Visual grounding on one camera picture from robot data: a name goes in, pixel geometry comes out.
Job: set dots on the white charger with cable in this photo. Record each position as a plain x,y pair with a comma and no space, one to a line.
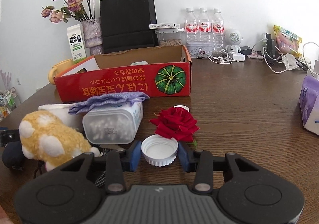
237,56

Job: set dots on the yellow ceramic mug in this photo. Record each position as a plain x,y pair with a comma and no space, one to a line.
58,68

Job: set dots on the purple ceramic vase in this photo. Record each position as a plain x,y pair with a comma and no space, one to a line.
92,33

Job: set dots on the white flat box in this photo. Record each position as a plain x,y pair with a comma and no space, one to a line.
160,26

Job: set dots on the red cardboard box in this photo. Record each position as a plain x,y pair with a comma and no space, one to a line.
167,74

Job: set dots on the decorated tin box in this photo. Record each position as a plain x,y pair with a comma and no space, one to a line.
199,49

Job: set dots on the white robot speaker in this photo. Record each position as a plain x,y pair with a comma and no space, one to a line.
233,39

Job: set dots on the water bottle left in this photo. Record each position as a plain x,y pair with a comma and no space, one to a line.
190,25

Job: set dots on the milk carton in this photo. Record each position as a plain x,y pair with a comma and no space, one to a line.
76,43

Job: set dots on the clear jar of seeds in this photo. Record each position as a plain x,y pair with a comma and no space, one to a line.
169,37

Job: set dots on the water bottle right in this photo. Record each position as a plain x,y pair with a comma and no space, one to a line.
217,30

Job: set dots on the purple tissue pack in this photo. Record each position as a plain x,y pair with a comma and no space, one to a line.
308,101

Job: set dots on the water bottle middle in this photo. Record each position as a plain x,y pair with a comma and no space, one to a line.
204,25

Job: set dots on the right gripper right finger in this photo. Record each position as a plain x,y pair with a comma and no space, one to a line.
201,163

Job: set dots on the water bottle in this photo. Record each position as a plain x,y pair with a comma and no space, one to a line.
204,25
217,30
190,25

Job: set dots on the large white bottle cap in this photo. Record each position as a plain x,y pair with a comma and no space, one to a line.
159,151

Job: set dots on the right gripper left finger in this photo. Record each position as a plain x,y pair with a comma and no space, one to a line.
118,162

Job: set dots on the yellow white plush toy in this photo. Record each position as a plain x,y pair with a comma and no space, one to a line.
44,137

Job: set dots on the black paper bag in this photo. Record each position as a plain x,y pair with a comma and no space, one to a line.
125,24

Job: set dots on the purple cloth pouch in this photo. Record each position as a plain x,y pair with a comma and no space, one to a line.
107,99

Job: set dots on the clear cotton swab box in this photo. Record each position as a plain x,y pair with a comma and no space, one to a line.
113,124

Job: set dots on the snack bag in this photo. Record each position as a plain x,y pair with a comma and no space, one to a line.
287,42

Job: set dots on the white tissue wad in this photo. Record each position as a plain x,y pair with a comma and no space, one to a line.
143,62

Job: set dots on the red fabric rose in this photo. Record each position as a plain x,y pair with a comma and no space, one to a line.
177,123

